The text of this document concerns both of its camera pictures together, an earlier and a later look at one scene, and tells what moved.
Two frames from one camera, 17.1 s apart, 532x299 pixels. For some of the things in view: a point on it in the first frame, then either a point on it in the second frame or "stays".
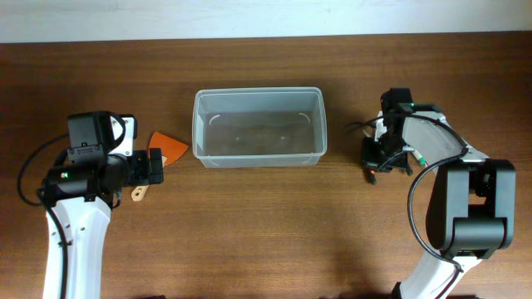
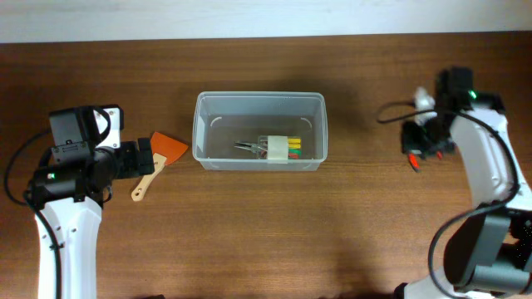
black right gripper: [369, 159] → [410, 142]
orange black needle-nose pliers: [370, 174] → [253, 148]
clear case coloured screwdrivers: [421, 158] → [280, 148]
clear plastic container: [258, 126] stays
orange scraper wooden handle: [170, 148] stays
